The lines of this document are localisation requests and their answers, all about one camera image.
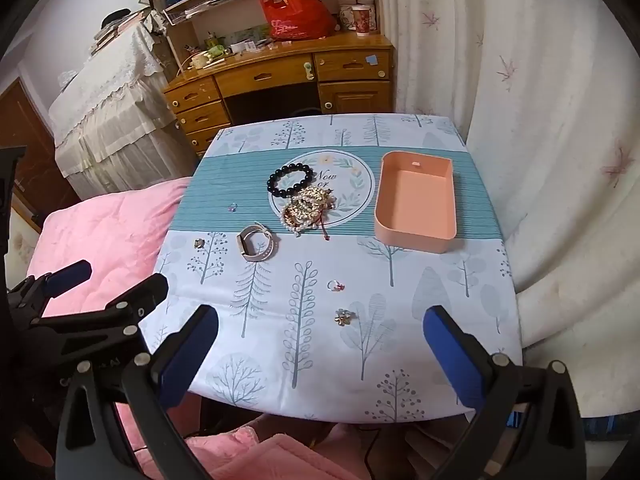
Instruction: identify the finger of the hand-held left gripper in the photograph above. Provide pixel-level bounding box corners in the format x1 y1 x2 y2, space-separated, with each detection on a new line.
27 273 169 343
7 260 93 318

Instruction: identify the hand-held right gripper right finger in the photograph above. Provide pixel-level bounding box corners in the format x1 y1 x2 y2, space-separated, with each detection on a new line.
422 305 587 480

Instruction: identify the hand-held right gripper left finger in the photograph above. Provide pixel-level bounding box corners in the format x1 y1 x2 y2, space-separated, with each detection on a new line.
56 304 221 480

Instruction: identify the pink watch band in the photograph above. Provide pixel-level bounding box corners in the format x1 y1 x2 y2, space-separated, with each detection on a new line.
236 221 280 262

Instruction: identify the pink plastic box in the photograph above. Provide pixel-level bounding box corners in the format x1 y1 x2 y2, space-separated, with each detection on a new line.
374 151 458 255

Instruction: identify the black bead bracelet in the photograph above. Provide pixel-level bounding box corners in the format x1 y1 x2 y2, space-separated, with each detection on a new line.
266 164 315 198

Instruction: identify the gold and pearl jewelry pile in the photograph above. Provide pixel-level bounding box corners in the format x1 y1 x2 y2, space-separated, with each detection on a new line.
280 185 338 237

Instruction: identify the red string bracelet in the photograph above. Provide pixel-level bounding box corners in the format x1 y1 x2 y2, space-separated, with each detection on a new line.
312 207 335 243

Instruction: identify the pink quilted blanket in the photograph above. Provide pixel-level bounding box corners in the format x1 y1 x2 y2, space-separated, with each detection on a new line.
22 177 193 480

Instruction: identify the pink fleece cloth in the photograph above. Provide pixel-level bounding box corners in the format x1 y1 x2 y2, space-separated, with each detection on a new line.
182 417 416 480

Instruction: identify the white lace cover cloth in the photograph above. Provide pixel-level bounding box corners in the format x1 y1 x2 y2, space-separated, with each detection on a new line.
47 19 197 201

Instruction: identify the stack of books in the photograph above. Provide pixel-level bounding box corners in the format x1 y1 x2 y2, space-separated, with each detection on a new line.
90 9 151 57

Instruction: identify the wooden desk with drawers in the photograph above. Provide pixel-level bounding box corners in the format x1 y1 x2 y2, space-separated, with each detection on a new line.
162 34 396 158

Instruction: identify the white leaf print curtain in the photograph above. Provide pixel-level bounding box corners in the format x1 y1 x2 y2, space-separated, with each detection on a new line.
375 0 640 418

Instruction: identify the red plastic bag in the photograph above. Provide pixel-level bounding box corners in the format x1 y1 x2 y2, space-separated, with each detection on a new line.
257 0 337 41

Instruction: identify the red paper cup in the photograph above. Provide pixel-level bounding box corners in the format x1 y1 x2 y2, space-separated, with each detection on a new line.
351 4 372 37

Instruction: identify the white wire rack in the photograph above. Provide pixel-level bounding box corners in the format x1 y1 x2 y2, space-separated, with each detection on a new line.
162 0 263 26

